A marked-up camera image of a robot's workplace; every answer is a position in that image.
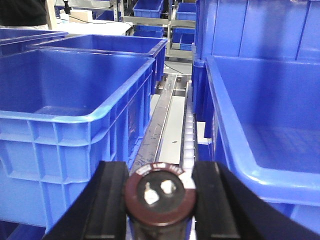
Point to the blue bin front right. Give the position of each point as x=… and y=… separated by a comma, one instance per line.
x=266, y=125

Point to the person in black shirt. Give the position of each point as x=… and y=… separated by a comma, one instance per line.
x=23, y=13

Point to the distant blue bin right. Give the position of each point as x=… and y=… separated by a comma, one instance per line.
x=186, y=11

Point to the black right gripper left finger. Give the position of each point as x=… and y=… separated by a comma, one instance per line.
x=99, y=212

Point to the brown cylindrical capacitor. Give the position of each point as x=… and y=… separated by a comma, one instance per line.
x=160, y=199

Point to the blue bin front left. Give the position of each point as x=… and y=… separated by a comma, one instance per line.
x=61, y=113

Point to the white roller track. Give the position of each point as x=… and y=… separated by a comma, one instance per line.
x=187, y=148

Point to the distant blue bin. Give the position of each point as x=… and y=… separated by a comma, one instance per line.
x=186, y=11
x=148, y=8

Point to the blue bin far left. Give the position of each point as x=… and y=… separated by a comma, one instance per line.
x=13, y=41

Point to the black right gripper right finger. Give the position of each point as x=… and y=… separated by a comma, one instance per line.
x=227, y=210

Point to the tall blue bin stack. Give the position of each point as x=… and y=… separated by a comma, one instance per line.
x=263, y=29

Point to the blue bin behind left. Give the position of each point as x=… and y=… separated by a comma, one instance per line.
x=151, y=47

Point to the steel shelf rail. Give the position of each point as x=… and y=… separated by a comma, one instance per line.
x=150, y=147

